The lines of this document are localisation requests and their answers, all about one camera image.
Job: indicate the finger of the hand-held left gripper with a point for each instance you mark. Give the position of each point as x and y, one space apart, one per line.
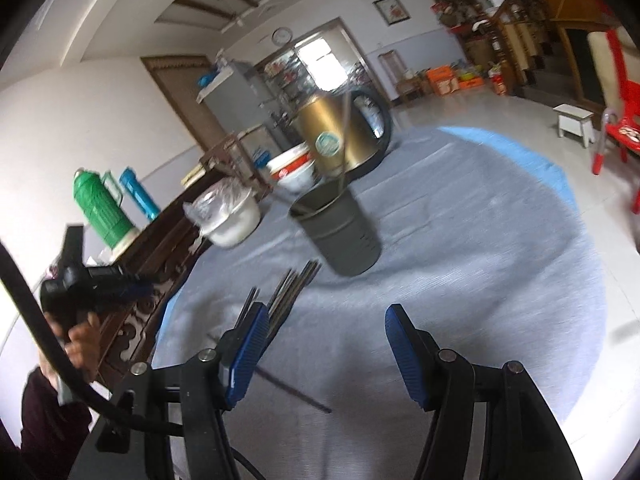
132 288

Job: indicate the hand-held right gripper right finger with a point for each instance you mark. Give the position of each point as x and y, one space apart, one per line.
405 360

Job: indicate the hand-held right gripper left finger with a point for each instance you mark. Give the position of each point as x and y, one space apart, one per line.
244 360

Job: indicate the grey perforated utensil holder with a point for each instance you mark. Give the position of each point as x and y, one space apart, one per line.
340 240

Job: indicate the person's left forearm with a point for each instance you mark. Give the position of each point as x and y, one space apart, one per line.
45 425

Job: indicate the person's left hand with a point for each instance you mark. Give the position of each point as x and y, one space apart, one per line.
82 345

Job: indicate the carved wooden sideboard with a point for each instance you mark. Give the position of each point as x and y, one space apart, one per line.
145 270

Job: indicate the green thermos flask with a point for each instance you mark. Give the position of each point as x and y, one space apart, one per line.
100 210

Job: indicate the blue thermos flask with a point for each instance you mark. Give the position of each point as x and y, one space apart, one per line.
140 195

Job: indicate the grey table cloth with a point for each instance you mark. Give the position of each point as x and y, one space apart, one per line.
450 260

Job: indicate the clear plastic bag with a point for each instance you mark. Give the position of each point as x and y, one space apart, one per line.
215 205

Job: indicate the white plastic bowl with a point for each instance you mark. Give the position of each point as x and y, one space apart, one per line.
235 230

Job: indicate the red and white bowl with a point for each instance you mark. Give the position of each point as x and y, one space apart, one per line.
290 170

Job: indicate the brown wooden door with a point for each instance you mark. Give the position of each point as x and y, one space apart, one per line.
175 90

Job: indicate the grey refrigerator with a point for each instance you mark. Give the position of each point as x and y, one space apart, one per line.
230 100

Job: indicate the light blue under cloth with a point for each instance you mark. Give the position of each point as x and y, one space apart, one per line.
540 160

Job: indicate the gold electric kettle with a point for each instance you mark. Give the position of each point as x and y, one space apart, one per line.
320 120

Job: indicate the orange cardboard box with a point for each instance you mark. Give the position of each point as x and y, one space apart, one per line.
442 81

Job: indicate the wooden chair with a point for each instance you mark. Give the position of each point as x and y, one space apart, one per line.
395 75

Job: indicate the red and white box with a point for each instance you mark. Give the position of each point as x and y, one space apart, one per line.
497 84

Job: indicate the white step stool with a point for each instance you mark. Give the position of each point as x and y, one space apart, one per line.
575 122

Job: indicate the red plastic chair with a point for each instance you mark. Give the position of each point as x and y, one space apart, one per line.
622 130

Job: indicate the cluttered goods shelf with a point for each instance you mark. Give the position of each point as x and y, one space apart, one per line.
460 25

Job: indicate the wooden staircase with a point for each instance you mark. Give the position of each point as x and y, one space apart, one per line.
545 35

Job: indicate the beige panel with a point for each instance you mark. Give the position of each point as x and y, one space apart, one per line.
602 65

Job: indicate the round wall clock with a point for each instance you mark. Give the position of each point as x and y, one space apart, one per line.
281 35

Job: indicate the framed wall picture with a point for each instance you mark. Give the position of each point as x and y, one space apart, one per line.
392 10

